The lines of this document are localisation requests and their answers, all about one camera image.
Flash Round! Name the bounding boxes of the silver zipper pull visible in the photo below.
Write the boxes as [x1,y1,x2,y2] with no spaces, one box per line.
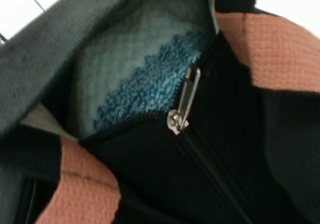
[166,66,202,137]

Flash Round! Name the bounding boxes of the black food bag brown handles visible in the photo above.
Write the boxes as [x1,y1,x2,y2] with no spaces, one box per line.
[0,0,320,224]

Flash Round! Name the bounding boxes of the blue terry towel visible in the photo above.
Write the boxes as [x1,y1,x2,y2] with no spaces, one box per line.
[71,0,219,139]

